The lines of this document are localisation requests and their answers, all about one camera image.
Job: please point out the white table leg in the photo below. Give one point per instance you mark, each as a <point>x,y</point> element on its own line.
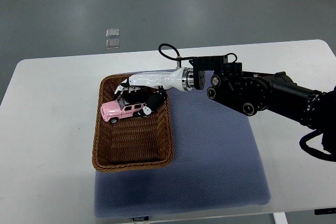
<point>280,218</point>

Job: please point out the black table control panel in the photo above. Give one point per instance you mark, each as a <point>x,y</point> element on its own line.
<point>325,211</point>

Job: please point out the pink toy car black roof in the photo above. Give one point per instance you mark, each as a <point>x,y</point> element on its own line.
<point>124,107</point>

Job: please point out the brown wicker basket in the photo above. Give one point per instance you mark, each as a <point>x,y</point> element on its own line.
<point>134,144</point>

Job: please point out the upper metal floor plate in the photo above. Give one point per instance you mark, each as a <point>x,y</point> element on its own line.
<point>112,32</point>

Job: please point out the blue-grey padded mat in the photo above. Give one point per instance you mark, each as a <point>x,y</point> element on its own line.
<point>216,164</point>

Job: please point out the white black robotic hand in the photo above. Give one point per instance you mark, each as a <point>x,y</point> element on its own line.
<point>181,79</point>

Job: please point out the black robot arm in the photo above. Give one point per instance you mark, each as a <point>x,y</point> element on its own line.
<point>250,92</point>

